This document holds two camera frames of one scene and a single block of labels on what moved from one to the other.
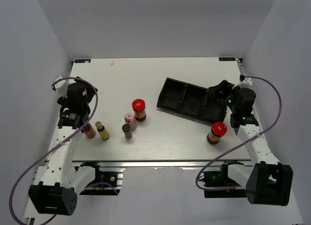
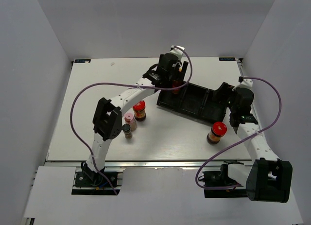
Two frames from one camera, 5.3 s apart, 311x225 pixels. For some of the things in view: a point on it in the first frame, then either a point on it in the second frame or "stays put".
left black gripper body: x=90 y=92 → x=175 y=75
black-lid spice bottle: x=126 y=129 stays put
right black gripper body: x=230 y=100 stays put
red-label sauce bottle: x=89 y=130 → x=175 y=84
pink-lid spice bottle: x=129 y=119 stays put
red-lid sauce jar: x=138 y=106 stays put
